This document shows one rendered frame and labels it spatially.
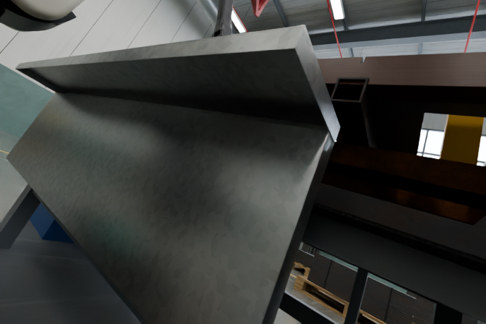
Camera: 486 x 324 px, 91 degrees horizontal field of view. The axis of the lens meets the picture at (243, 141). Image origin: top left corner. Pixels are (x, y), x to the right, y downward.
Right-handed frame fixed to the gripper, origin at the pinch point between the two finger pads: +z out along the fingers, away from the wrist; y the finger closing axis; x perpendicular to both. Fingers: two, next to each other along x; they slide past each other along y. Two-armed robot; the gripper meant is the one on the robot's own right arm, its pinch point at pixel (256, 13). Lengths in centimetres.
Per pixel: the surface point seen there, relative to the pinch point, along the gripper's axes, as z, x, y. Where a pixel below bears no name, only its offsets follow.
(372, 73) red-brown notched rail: 19.1, 8.2, -33.0
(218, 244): 49, 27, -21
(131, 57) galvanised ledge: 22.0, 32.0, 0.6
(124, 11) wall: -250, -281, 723
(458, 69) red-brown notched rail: 18.7, 7.9, -43.8
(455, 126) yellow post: 25, -8, -46
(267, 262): 48, 26, -29
